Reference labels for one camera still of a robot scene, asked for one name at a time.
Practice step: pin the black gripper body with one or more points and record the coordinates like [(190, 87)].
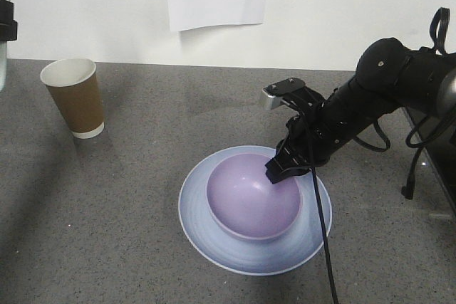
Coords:
[(321, 127)]

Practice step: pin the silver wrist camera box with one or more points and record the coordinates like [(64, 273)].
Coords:
[(272, 95)]

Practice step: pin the light blue plastic plate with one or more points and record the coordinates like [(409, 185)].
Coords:
[(262, 258)]

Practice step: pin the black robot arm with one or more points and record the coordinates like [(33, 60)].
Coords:
[(388, 76)]

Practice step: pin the lilac plastic bowl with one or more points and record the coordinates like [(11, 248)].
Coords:
[(244, 202)]

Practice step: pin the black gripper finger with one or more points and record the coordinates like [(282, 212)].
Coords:
[(8, 26), (295, 170), (278, 169)]

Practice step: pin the brown paper cup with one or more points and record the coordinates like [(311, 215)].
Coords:
[(73, 86)]

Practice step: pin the black gas stove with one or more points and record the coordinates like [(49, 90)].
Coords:
[(440, 152)]

